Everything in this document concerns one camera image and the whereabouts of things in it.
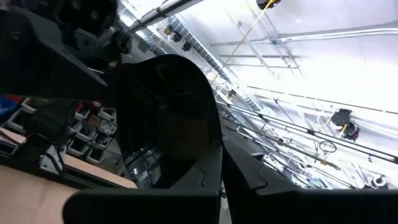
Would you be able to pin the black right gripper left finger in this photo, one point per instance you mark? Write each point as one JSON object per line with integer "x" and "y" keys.
{"x": 155, "y": 208}

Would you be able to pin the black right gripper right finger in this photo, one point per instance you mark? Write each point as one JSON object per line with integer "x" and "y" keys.
{"x": 280, "y": 208}

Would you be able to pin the grey storage bin rack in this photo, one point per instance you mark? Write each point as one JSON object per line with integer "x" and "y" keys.
{"x": 102, "y": 127}

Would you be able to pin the black aluminium table frame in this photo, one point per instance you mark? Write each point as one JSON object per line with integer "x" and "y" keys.
{"x": 93, "y": 182}

